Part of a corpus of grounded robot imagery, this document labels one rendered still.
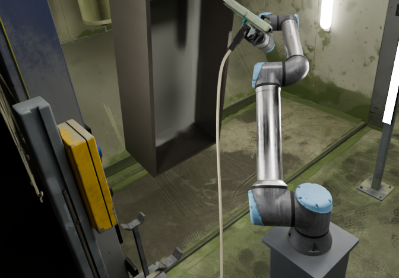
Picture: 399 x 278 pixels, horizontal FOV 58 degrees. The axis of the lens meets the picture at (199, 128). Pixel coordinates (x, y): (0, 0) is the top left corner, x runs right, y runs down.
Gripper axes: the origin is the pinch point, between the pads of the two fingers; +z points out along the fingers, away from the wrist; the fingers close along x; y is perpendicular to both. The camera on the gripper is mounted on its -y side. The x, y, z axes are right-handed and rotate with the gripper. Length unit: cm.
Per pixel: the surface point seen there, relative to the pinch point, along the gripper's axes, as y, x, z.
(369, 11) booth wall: -74, 4, -161
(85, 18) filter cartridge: 71, 135, -29
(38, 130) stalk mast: 46, -45, 120
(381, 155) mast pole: 11, -85, -122
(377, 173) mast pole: 23, -91, -131
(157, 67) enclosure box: 56, 46, -23
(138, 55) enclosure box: 47, 27, 22
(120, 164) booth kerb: 155, 56, -74
